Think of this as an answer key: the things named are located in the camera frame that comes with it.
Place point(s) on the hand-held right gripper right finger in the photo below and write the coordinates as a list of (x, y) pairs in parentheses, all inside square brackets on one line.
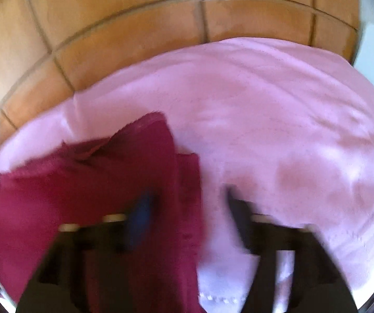
[(239, 218)]

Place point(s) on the pink blanket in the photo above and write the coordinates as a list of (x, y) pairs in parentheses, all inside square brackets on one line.
[(271, 120)]

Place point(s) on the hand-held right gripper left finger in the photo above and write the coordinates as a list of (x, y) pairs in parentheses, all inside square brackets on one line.
[(141, 218)]

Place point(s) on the maroon small cloth garment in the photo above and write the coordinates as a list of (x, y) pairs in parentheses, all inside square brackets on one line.
[(85, 186)]

